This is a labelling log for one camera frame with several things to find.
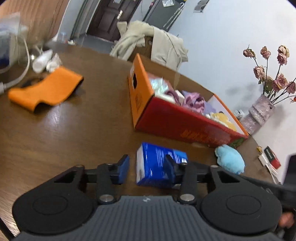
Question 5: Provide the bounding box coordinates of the white power adapter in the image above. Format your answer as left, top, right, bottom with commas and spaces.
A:
258, 154, 280, 184

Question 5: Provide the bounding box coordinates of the person's right hand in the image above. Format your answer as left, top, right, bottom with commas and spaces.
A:
278, 212, 295, 228

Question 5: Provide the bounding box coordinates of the white small bottle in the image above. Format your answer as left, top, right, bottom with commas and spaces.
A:
32, 49, 53, 74

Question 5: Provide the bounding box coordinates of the white small jar by vase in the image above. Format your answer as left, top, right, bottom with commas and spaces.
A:
234, 110, 245, 120

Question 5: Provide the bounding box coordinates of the dark brown entrance door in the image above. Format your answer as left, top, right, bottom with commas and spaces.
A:
87, 0, 140, 42

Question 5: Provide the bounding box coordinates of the pink textured flower vase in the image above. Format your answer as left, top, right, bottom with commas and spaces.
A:
240, 94, 275, 135

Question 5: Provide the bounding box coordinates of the red orange cardboard box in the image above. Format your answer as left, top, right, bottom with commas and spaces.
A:
128, 54, 249, 147

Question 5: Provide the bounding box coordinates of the wooden chair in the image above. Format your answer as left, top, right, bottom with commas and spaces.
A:
128, 36, 153, 62

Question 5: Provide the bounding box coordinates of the red black small box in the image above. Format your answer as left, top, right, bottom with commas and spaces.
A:
264, 146, 281, 170

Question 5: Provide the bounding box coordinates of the yellow white plush hamster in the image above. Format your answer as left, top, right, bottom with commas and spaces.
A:
205, 112, 237, 132

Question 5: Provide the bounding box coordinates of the pink hard-shell suitcase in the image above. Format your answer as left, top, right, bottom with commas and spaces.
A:
1, 0, 69, 45

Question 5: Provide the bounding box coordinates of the light blue plush toy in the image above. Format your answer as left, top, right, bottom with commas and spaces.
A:
215, 145, 245, 175

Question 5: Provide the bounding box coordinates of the blue tissue pack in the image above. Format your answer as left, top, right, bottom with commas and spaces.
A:
136, 142, 188, 188

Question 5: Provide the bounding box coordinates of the orange fabric wrap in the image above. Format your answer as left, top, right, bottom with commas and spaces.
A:
8, 66, 84, 112

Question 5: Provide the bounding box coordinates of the dried pink rose bouquet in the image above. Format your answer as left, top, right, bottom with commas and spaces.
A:
242, 45, 295, 105

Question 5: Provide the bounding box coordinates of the beige coat on chair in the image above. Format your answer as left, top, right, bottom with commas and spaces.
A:
110, 21, 188, 71

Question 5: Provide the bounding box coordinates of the grey refrigerator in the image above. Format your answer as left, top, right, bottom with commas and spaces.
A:
142, 0, 186, 32

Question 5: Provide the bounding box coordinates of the clear tissue pack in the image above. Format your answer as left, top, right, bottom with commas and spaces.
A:
149, 77, 170, 96

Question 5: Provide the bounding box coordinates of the clear bag with white device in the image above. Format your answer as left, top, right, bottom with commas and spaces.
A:
1, 12, 30, 94

